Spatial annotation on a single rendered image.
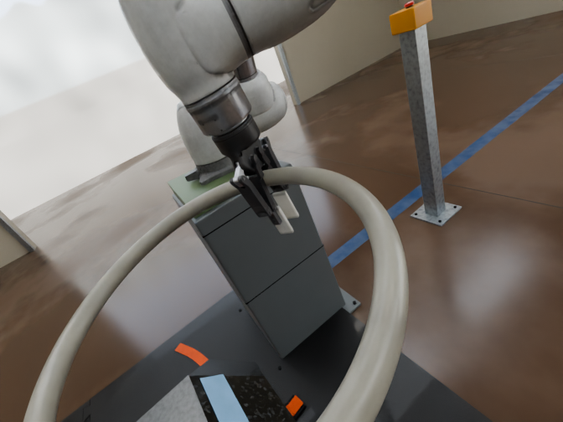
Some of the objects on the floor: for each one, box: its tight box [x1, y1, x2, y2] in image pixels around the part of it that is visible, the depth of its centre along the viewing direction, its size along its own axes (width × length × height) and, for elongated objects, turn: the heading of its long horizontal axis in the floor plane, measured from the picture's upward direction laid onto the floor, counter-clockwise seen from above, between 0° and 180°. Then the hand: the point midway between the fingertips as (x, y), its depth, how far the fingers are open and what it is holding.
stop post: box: [390, 0, 462, 227], centre depth 148 cm, size 20×20×109 cm
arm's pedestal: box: [172, 160, 361, 370], centre depth 134 cm, size 50×50×80 cm
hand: (283, 213), depth 58 cm, fingers closed on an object, 4 cm apart
